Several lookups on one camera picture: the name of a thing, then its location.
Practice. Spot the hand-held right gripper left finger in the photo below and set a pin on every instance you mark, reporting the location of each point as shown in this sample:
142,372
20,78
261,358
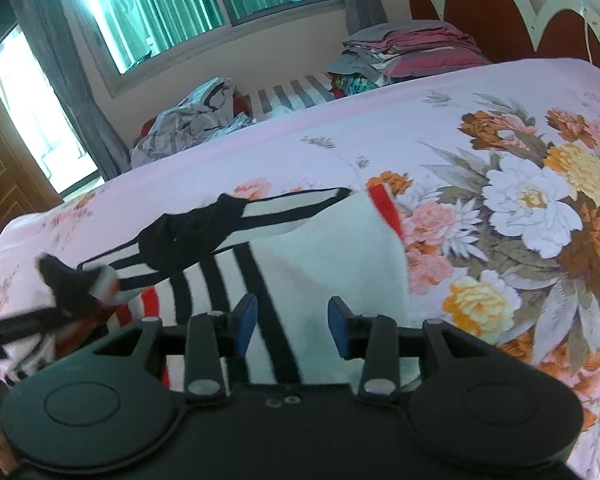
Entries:
247,321

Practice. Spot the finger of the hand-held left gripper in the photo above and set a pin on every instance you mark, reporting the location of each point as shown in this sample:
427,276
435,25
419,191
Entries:
25,325

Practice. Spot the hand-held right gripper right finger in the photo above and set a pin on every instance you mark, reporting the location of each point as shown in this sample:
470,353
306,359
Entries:
337,321

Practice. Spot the black red striped white sweater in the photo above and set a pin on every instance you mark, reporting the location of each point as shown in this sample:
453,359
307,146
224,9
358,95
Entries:
290,270

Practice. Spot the crumpled grey clothes pile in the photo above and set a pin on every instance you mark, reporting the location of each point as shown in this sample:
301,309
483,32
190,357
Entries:
190,120

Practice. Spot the brown wooden door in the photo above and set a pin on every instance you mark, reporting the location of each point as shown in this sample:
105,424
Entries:
0,185

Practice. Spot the pink floral bed sheet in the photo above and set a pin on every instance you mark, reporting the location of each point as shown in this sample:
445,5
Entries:
430,125

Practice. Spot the grey white striped cloth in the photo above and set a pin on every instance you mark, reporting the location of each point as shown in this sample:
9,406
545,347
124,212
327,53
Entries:
290,95

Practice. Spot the colourful patterned cloth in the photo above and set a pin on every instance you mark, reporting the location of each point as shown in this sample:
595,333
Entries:
352,85

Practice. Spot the long grey curtain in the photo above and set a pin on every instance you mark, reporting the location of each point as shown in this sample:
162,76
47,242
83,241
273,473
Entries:
65,60

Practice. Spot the stack of folded pink bedding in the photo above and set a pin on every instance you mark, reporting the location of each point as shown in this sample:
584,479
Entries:
420,45

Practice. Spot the white framed window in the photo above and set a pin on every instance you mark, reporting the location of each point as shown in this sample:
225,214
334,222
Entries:
155,5

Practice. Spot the red and white headboard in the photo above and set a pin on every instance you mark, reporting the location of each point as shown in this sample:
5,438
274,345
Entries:
480,10

